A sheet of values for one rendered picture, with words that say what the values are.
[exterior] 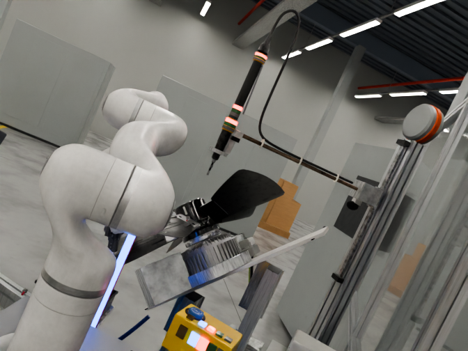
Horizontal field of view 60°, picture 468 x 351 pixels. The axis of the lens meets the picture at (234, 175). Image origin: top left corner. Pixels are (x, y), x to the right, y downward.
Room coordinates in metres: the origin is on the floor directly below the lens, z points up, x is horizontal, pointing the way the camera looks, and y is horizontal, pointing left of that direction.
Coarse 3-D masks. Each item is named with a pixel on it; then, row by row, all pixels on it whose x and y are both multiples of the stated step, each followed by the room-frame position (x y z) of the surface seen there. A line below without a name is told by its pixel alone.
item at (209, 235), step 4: (208, 232) 1.44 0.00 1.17; (212, 232) 1.42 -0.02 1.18; (216, 232) 1.43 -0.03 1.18; (220, 232) 1.46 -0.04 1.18; (200, 236) 1.42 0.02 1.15; (204, 236) 1.41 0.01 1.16; (208, 236) 1.41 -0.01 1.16; (212, 236) 1.47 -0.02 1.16; (192, 240) 1.43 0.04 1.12; (196, 240) 1.40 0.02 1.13; (200, 240) 1.40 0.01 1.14; (204, 240) 1.50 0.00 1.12; (188, 244) 1.42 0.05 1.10; (192, 244) 1.44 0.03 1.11
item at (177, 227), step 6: (174, 216) 1.36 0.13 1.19; (174, 222) 1.30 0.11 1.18; (180, 222) 1.33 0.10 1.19; (186, 222) 1.36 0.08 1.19; (168, 228) 1.22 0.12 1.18; (174, 228) 1.24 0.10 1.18; (180, 228) 1.27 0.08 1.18; (186, 228) 1.29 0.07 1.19; (192, 228) 1.32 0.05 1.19; (162, 234) 1.14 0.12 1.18; (168, 234) 1.15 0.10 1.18; (174, 234) 1.17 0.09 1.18; (180, 234) 1.19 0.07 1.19; (186, 234) 1.22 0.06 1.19
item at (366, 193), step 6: (360, 186) 1.57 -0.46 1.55; (366, 186) 1.55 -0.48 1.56; (372, 186) 1.56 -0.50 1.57; (354, 192) 1.58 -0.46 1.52; (360, 192) 1.55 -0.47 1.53; (366, 192) 1.56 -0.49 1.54; (372, 192) 1.56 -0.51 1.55; (378, 192) 1.57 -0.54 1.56; (360, 198) 1.55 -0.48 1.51; (366, 198) 1.56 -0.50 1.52; (372, 198) 1.57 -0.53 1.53; (378, 198) 1.58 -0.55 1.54; (372, 204) 1.57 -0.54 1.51
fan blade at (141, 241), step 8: (120, 240) 1.52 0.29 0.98; (136, 240) 1.46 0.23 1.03; (144, 240) 1.45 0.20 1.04; (152, 240) 1.45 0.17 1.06; (160, 240) 1.43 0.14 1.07; (120, 248) 1.46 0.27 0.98; (136, 248) 1.43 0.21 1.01; (144, 248) 1.42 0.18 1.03; (152, 248) 1.42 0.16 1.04; (128, 256) 1.40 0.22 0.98; (136, 256) 1.39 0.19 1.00
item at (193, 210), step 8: (192, 200) 1.45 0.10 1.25; (200, 200) 1.47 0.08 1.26; (176, 208) 1.46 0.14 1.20; (192, 208) 1.44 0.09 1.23; (192, 216) 1.43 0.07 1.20; (200, 216) 1.44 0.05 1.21; (200, 224) 1.44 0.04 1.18; (208, 224) 1.46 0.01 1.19; (216, 224) 1.45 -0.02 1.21; (192, 232) 1.43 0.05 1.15; (200, 232) 1.41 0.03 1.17; (184, 240) 1.43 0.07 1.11
